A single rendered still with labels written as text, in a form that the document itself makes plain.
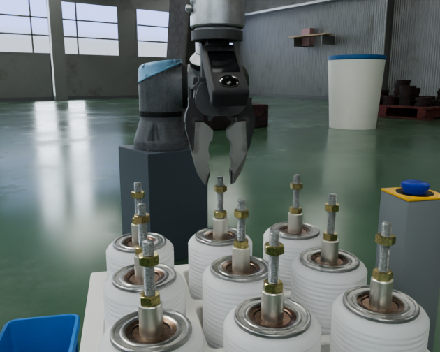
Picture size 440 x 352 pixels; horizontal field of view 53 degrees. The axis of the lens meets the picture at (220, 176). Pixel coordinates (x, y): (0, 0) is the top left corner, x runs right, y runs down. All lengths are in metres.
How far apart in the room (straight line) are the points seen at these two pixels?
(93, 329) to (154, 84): 0.72
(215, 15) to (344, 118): 4.05
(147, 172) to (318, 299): 0.67
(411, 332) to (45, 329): 0.53
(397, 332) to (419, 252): 0.27
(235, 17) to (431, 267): 0.46
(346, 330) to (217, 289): 0.15
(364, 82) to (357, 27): 6.98
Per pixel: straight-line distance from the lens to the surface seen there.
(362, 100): 4.60
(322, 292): 0.57
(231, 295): 0.53
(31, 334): 0.79
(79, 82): 12.03
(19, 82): 11.63
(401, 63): 10.78
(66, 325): 0.77
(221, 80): 0.55
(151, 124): 1.17
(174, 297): 0.52
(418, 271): 0.74
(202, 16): 0.62
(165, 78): 1.17
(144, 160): 1.14
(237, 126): 0.63
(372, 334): 0.47
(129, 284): 0.53
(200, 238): 0.66
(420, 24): 10.65
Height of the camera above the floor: 0.48
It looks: 12 degrees down
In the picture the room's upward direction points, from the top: straight up
